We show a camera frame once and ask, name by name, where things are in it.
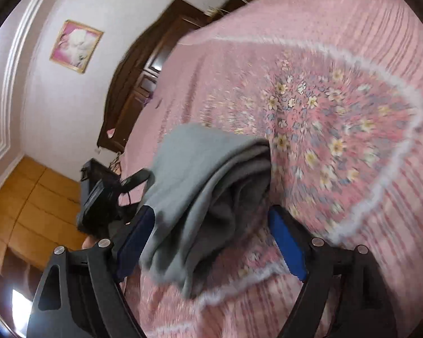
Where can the grey pants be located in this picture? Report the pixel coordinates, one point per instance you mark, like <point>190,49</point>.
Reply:
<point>194,190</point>

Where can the small pink item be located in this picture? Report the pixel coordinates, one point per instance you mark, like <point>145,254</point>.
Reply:
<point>110,133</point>

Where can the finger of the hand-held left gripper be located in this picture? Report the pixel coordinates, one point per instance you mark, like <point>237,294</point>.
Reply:
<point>137,177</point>

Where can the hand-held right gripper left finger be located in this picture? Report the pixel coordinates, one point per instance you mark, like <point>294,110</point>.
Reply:
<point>135,243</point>

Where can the dark wooden headboard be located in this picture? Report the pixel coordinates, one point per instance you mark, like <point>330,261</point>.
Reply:
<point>134,77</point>

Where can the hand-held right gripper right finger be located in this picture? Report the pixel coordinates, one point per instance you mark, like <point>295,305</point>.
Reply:
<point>287,243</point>

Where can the small purple item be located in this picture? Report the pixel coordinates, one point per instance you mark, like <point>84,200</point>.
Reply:
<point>148,100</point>

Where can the pink floral bedspread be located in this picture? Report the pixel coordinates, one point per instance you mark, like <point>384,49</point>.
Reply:
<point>338,95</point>

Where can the gold framed wall picture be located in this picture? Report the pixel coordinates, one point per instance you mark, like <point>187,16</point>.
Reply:
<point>75,45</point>

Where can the orange wooden wardrobe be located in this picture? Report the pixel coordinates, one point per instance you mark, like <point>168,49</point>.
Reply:
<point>31,200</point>

